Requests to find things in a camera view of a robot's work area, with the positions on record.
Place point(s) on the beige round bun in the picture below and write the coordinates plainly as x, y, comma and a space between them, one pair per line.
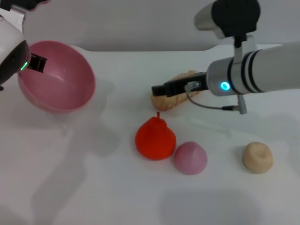
257, 158

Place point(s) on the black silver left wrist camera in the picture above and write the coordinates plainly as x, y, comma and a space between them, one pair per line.
17, 14

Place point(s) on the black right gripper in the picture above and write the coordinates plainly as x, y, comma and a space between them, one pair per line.
182, 85

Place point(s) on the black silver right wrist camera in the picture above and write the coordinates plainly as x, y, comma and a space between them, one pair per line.
234, 16

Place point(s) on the orange toy fruit with stem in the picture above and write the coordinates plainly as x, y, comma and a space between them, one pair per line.
154, 143

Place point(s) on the pink plastic bowl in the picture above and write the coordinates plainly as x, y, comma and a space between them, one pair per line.
63, 89

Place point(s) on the silver right camera bracket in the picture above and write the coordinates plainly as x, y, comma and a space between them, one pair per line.
249, 44

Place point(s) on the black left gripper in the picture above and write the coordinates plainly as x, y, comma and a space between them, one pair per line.
29, 62

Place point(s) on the long beige bread loaf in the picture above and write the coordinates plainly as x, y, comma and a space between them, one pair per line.
164, 103

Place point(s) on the pink round bun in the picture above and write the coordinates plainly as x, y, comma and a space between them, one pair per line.
190, 158

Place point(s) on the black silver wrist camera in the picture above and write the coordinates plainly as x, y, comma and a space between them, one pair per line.
17, 14
234, 16

